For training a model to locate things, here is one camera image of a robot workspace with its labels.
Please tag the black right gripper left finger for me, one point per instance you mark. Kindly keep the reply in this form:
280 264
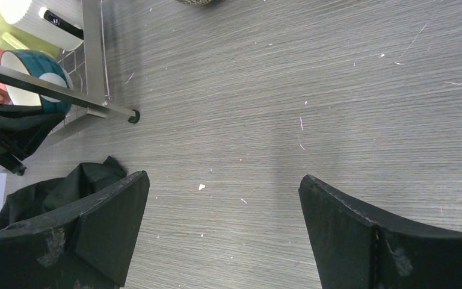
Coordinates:
88 243

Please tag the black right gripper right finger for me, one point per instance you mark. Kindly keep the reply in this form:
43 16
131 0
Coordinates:
358 245

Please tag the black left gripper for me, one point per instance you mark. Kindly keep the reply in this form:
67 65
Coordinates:
22 130

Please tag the light green mug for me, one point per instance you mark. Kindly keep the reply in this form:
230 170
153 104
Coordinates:
14 38

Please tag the white ribbed mug black handle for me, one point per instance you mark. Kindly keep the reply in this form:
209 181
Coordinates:
56 22

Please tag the metal dish rack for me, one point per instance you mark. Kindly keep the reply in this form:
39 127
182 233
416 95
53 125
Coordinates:
86 66

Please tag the black cloth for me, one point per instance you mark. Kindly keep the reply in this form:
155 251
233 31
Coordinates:
45 196

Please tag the brown bowl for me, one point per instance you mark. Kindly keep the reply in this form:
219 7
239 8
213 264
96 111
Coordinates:
194 2

